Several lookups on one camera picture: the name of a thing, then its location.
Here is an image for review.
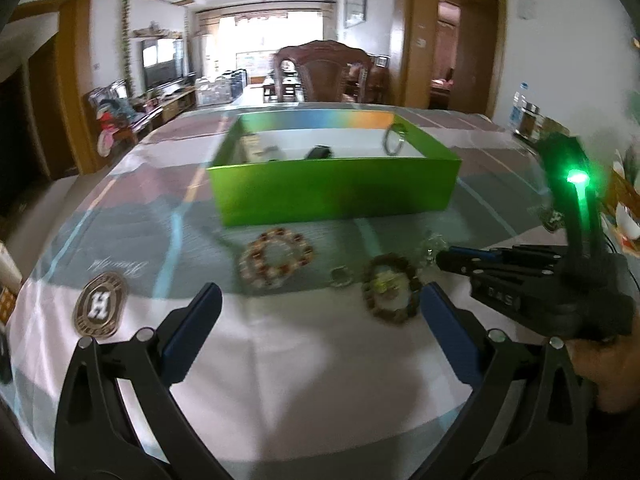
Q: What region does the red white bead bracelet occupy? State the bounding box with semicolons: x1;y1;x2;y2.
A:
237;226;317;292

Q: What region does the cream strap wristwatch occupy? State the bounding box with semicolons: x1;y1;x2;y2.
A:
240;134;281;164

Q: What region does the right hand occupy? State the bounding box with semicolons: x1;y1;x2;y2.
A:
567;327;639;413

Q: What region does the small clear crystal trinket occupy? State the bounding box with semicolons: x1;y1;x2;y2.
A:
419;233;448;268

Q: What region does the orange woven basket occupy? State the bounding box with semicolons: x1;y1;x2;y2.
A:
603;170;640;219

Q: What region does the brown glass jar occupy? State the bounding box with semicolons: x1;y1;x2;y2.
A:
518;102;539;138

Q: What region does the clear plastic water bottle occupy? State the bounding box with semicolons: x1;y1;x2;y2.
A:
509;81;528;131

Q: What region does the green cardboard box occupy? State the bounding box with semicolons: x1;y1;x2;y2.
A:
208;108;461;226

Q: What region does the dark carved wooden chair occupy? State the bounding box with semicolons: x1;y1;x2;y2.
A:
272;40;372;103

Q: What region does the white baby fence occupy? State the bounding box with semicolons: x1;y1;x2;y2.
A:
195;70;247;107

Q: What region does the wooden armchair with clothes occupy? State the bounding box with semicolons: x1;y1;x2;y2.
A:
86;79;151;158

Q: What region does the wooden tv cabinet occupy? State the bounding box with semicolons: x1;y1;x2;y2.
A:
148;86;196;124

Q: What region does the flat screen television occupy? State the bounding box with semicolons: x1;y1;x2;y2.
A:
140;38;184;90

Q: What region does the green ivy garland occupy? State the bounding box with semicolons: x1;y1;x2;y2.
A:
120;0;134;96

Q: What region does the dark wooden bead bracelet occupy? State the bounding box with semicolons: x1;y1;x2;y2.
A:
360;252;424;326

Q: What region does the silver bangle ring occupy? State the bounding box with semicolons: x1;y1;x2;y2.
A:
382;121;409;157

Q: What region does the framed wall painting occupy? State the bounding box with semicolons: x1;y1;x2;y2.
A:
343;0;367;28

